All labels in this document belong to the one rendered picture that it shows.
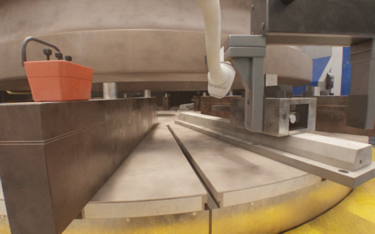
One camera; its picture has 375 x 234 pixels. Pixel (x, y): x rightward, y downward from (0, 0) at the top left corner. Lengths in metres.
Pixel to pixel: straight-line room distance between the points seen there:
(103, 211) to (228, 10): 1.51
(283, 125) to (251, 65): 0.94
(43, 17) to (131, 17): 0.69
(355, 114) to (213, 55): 0.57
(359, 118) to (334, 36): 0.10
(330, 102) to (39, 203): 2.28
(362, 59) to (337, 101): 1.99
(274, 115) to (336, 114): 1.22
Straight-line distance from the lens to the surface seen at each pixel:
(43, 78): 0.71
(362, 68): 0.29
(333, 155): 1.08
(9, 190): 0.69
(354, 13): 0.27
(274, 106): 1.13
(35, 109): 0.58
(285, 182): 0.98
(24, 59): 0.75
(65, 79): 0.68
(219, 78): 0.85
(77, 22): 1.59
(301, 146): 1.16
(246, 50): 0.21
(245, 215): 0.95
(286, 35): 0.22
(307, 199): 1.21
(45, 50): 0.74
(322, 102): 2.29
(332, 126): 2.30
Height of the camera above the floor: 0.70
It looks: 7 degrees down
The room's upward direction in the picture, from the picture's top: 1 degrees counter-clockwise
